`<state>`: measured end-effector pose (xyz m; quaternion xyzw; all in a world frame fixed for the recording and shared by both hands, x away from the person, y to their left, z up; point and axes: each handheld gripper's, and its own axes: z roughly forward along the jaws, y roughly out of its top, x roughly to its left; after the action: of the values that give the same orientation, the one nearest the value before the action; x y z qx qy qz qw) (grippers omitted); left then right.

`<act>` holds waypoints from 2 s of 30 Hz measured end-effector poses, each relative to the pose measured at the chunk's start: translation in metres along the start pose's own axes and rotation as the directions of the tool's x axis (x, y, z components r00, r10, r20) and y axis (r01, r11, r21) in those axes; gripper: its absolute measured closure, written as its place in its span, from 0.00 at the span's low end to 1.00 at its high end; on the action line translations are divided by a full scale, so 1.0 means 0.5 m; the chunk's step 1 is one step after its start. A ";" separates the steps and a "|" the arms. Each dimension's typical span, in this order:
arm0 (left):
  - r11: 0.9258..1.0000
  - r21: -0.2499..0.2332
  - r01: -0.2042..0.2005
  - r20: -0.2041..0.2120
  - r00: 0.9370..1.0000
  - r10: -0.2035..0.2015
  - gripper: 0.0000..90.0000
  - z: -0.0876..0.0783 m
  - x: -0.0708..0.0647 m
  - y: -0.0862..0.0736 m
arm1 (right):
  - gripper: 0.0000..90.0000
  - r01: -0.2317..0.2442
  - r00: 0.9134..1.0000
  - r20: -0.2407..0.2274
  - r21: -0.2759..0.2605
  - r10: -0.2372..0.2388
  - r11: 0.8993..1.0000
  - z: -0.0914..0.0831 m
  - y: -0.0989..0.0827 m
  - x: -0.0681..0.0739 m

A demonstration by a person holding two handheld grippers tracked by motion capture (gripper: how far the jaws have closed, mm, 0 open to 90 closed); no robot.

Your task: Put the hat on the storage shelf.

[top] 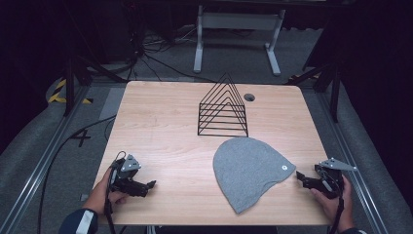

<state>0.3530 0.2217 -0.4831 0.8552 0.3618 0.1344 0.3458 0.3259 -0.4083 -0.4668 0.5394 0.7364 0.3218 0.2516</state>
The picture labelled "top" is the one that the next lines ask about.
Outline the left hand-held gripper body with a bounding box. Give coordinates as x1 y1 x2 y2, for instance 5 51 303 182
109 153 150 198

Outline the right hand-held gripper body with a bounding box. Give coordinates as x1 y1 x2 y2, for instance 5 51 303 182
304 157 358 200

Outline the grey knit beanie hat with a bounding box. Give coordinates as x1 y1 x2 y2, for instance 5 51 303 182
212 136 297 215

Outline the person's right hand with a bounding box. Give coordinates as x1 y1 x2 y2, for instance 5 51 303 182
310 175 356 234

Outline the person's left hand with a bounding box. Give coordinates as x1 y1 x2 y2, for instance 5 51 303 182
82 167 130 216

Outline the black metal stand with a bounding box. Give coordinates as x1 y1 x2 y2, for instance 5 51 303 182
62 53 129 118
284 61 343 124

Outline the yellow black hazard tape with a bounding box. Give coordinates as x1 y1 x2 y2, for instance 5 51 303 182
47 78 94 105

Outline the aluminium floor rail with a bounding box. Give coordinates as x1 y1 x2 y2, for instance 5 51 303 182
315 91 392 234
0 85 93 234

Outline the left hand-held gripper cable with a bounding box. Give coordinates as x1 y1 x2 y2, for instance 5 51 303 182
104 150 129 234

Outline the hand-held gripper cable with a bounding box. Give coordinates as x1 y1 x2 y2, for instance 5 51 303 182
104 150 129 234
327 194 346 234

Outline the right hand-held gripper cable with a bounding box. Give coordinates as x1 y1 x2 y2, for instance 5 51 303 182
327 194 346 234

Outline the long black floor cable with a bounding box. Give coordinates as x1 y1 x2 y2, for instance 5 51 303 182
36 114 118 234

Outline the black wire triangular rack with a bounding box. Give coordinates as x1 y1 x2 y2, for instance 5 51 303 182
197 72 249 138

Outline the bundle of black floor cables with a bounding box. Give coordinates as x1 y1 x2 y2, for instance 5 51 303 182
128 23 217 84

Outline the white metal desk frame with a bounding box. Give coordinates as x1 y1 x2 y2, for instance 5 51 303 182
193 4 287 78

